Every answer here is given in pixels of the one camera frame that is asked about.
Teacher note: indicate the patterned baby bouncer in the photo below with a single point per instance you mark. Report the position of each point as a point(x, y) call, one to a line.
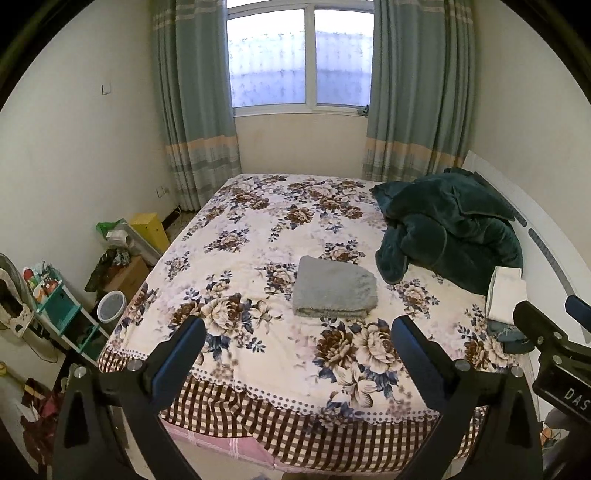
point(14, 295)

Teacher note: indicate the white folded towel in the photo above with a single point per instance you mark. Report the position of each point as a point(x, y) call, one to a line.
point(505, 295)

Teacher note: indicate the window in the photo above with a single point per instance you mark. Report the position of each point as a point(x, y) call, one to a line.
point(268, 55)

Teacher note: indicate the dark folded cloth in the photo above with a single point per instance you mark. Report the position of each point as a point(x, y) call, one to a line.
point(515, 345)

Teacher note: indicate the brown cardboard box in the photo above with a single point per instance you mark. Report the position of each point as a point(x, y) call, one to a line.
point(127, 277)

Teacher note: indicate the white pipe fitting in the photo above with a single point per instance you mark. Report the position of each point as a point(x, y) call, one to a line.
point(119, 237)

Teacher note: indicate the green plastic bag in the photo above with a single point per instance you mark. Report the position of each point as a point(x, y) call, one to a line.
point(106, 227)

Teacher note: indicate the small object on windowsill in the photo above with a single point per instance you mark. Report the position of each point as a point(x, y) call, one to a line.
point(364, 110)

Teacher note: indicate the bed with floral blanket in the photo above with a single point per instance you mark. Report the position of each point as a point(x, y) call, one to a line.
point(258, 221)

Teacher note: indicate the wall switch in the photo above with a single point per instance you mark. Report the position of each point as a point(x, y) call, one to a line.
point(106, 88)

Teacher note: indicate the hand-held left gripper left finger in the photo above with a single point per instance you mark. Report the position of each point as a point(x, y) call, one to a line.
point(178, 364)

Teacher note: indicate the white round bucket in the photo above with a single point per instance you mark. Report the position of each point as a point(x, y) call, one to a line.
point(112, 307)

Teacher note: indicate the yellow box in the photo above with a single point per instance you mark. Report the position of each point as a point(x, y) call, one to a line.
point(150, 230)

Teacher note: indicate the wall socket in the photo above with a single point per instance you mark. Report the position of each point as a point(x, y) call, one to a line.
point(162, 191)

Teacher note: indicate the white headboard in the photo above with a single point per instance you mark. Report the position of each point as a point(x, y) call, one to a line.
point(554, 240)

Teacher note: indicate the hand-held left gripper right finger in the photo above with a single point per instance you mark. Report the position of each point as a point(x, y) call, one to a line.
point(418, 364)

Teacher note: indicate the dark green blanket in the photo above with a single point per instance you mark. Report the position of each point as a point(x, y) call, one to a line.
point(452, 230)

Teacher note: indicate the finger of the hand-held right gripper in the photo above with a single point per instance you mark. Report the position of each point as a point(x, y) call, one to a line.
point(581, 309)
point(540, 323)

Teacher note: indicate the grey towel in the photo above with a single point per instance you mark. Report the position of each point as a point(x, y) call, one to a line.
point(334, 286)

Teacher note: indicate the teal storage shelf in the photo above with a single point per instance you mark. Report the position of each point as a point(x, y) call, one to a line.
point(57, 304)

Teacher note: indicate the green striped curtain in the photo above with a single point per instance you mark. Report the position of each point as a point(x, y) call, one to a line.
point(194, 101)
point(415, 83)

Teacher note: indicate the folded denim cloth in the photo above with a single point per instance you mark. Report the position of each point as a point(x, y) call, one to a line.
point(501, 328)

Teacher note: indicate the red bag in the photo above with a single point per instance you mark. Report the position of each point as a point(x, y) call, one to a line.
point(39, 415)

